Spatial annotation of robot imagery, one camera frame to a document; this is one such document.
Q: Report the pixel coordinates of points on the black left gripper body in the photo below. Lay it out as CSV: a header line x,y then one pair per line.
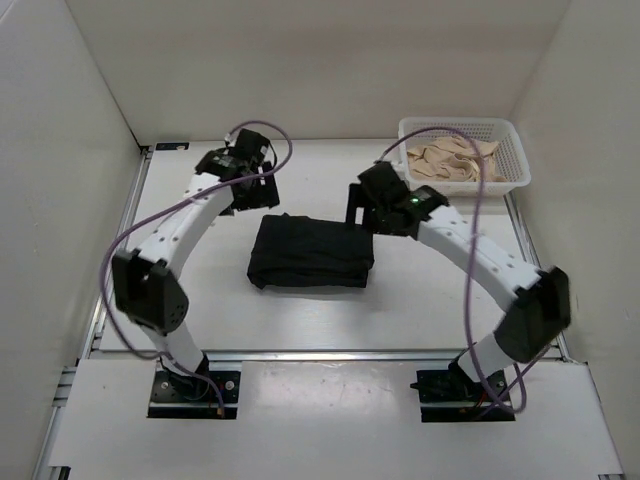
x,y
258,196

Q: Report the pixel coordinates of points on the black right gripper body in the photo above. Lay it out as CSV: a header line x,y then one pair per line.
x,y
379,222

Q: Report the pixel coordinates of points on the black trousers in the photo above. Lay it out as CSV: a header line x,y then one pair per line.
x,y
303,252

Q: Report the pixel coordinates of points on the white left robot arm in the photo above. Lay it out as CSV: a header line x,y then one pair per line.
x,y
146,279

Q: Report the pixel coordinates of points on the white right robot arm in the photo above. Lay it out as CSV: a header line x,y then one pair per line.
x,y
535,303

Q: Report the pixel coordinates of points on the beige trousers in basket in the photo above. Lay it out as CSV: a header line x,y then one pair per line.
x,y
453,159

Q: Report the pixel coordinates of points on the white plastic basket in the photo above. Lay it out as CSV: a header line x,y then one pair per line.
x,y
510,158

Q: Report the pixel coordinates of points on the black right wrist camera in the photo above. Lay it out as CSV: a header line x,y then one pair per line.
x,y
382,185

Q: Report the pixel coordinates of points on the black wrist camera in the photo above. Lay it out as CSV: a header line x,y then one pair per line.
x,y
250,145
382,185

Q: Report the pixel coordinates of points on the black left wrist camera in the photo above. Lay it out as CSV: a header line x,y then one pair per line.
x,y
250,145

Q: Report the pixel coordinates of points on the aluminium front frame rail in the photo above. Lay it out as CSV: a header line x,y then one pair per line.
x,y
331,355

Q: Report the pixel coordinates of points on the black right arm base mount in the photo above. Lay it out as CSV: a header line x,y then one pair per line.
x,y
444,399

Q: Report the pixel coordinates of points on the aluminium right frame rail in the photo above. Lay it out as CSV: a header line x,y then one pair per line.
x,y
559,350

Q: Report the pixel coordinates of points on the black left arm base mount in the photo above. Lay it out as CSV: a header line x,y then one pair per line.
x,y
194,399

